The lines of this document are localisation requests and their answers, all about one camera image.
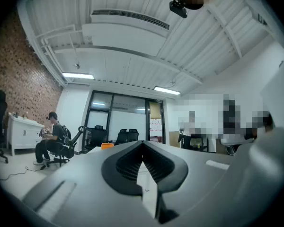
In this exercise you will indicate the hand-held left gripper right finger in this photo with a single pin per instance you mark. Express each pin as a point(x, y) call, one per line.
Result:
point(177, 171)

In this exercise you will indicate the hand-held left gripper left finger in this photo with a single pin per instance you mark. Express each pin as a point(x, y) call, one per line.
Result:
point(111, 171)

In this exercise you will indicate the orange box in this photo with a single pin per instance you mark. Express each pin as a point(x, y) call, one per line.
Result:
point(107, 146)

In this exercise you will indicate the brown cardboard sheet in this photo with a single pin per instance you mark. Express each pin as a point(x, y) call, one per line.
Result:
point(174, 139)

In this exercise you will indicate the black mesh office chair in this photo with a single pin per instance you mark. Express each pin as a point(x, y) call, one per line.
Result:
point(97, 136)
point(68, 148)
point(133, 135)
point(121, 136)

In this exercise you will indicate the black framed glass door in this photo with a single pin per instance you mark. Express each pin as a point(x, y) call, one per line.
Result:
point(155, 122)

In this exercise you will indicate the black framed glass partition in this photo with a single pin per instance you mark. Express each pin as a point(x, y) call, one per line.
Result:
point(118, 117)

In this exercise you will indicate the ceiling light panel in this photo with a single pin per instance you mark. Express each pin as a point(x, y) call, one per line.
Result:
point(166, 90)
point(77, 75)

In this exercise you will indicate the white cabinet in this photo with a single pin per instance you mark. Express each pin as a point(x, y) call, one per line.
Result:
point(22, 132)

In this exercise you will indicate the ceiling security camera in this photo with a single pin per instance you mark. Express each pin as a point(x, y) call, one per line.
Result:
point(77, 65)

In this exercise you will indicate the black head camera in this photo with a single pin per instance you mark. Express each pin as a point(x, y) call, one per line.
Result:
point(178, 8)

